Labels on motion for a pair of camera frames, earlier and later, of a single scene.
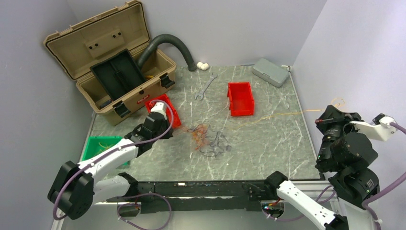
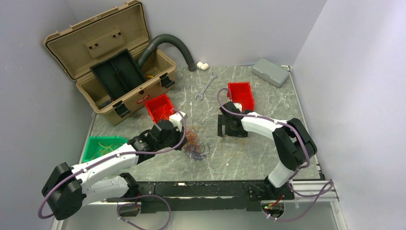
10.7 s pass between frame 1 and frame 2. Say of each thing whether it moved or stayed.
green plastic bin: stayed
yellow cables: moved
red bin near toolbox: stayed
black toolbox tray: stayed
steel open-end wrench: stayed
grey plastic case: stayed
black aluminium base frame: stayed
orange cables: moved
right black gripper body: moved
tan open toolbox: stayed
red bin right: stayed
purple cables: moved
